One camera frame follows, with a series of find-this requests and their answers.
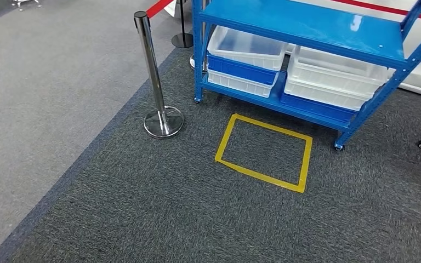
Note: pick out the yellow floor tape square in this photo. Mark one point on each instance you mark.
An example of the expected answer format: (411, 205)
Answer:
(225, 141)

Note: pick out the blue storage bin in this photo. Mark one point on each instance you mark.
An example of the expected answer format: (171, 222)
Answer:
(239, 70)

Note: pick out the clear white storage bin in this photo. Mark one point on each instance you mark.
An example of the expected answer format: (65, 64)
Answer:
(247, 54)

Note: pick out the dark barrier stanchion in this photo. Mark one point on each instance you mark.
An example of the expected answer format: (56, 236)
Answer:
(182, 38)

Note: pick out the chrome stool base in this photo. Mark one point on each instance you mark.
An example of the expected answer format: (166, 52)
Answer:
(25, 3)

